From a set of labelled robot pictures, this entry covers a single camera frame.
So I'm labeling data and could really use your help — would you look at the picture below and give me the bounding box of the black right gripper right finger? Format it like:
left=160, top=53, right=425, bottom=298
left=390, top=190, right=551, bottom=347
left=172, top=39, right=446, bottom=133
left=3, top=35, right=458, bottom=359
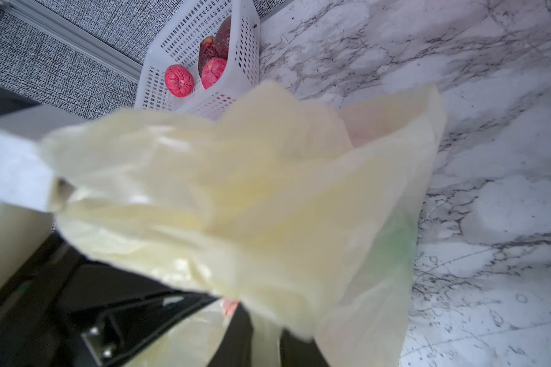
left=279, top=330, right=329, bottom=367

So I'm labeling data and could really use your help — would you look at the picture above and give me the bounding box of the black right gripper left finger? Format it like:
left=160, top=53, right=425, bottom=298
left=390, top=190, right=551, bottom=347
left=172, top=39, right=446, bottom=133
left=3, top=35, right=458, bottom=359
left=208, top=304, right=253, bottom=367

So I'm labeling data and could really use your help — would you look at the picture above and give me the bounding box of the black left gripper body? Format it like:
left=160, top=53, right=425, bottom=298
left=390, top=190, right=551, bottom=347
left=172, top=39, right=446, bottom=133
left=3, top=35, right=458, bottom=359
left=0, top=233, right=214, bottom=366

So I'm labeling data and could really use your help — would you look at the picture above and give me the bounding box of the yellow plastic bag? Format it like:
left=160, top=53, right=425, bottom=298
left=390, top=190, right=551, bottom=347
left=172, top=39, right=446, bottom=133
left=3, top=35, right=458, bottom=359
left=39, top=81, right=447, bottom=366

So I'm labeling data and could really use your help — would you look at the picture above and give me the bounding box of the pink wrinkled fruit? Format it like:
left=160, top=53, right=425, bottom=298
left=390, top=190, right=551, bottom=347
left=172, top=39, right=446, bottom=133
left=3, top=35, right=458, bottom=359
left=201, top=57, right=227, bottom=90
left=165, top=64, right=194, bottom=98

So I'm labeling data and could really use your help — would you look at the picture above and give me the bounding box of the dark purple fruit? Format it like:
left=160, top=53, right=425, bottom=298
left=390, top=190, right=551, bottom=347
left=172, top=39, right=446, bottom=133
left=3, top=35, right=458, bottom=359
left=198, top=36, right=219, bottom=76
left=214, top=16, right=232, bottom=60

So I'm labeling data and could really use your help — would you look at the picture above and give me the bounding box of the white plastic basket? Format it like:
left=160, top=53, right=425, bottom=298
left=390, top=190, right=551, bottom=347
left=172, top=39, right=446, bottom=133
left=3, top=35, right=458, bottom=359
left=134, top=0, right=262, bottom=121

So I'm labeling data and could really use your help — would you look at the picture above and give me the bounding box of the aluminium frame rail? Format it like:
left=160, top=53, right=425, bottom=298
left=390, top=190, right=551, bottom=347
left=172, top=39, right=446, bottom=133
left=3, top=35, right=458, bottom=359
left=0, top=1, right=142, bottom=83

